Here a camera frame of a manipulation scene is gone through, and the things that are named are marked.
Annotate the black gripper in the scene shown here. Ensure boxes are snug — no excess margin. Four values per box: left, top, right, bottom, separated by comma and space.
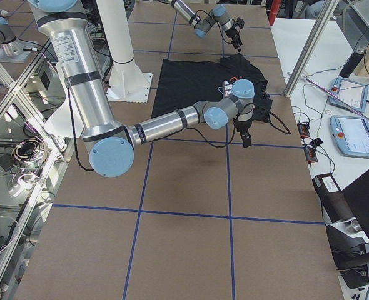
225, 18, 245, 52
235, 119, 252, 147

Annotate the black printed t-shirt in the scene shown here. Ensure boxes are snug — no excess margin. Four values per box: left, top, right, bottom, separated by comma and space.
151, 54, 272, 122

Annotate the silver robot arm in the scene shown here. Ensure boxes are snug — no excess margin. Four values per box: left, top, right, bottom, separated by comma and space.
168, 1, 245, 52
29, 1, 255, 178

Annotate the black power strip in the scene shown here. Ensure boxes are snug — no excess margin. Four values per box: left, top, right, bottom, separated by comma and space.
297, 122, 318, 166

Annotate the near teach pendant tablet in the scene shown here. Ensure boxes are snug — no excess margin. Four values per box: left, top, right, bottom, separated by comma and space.
330, 115, 369, 159

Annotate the teach pendant tablet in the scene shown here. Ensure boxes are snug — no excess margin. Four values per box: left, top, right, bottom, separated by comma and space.
330, 115, 369, 159
328, 76, 368, 113

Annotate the far teach pendant tablet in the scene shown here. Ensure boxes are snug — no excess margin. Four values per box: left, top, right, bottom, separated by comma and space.
328, 76, 368, 113

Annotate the black water bottle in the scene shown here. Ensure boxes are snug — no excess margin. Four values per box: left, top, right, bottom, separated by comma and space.
340, 45, 368, 78

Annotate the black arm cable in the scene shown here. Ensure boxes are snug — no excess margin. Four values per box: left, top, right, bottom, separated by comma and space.
190, 112, 291, 148

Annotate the aluminium frame post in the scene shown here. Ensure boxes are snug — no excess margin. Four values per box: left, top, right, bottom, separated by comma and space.
284, 0, 339, 98

